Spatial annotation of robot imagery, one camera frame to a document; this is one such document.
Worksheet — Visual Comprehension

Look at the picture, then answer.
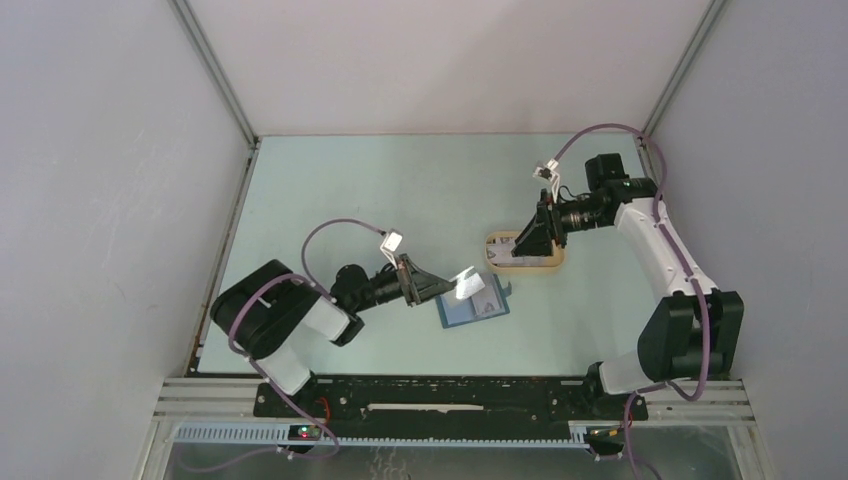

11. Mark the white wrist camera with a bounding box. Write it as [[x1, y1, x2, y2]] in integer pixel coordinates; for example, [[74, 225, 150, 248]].
[[532, 158, 561, 196], [379, 229, 403, 268]]

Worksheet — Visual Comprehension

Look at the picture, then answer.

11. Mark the white vip card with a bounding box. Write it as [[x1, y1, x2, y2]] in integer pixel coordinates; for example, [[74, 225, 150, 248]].
[[486, 243, 519, 265], [445, 266, 485, 303]]

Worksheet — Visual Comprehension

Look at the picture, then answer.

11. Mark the beige oval tray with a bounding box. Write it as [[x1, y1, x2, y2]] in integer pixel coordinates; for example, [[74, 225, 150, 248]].
[[484, 230, 568, 275]]

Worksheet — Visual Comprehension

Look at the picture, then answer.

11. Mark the blue card holder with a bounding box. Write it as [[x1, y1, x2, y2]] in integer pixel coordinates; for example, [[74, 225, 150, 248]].
[[436, 273, 513, 329]]

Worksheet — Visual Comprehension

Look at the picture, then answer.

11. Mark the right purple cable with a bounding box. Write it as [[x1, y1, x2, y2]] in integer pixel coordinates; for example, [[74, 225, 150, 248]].
[[553, 123, 713, 478]]

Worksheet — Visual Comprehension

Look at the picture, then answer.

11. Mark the aluminium frame rail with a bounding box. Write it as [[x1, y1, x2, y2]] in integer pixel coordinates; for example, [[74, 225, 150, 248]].
[[154, 375, 755, 426]]

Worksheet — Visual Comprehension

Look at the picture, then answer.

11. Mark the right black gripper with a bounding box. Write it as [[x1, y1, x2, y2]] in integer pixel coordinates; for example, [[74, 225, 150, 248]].
[[511, 189, 608, 258]]

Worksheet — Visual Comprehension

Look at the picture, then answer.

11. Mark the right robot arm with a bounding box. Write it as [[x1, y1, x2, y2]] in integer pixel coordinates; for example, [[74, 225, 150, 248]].
[[511, 154, 744, 418]]

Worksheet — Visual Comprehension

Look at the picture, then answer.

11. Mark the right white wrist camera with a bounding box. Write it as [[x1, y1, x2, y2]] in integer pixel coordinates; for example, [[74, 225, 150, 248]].
[[532, 158, 561, 196]]

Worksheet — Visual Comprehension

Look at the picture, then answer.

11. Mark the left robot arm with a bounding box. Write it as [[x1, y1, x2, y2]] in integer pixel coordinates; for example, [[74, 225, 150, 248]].
[[210, 254, 458, 417]]

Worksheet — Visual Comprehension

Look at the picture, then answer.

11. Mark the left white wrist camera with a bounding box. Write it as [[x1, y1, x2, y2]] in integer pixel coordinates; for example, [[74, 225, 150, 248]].
[[379, 229, 403, 268]]

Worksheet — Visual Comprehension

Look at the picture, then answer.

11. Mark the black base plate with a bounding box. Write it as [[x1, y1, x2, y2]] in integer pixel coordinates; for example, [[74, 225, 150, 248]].
[[253, 375, 648, 439]]

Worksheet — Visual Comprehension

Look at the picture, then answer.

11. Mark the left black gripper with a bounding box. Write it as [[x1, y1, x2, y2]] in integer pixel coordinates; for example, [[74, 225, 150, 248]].
[[352, 253, 453, 313]]

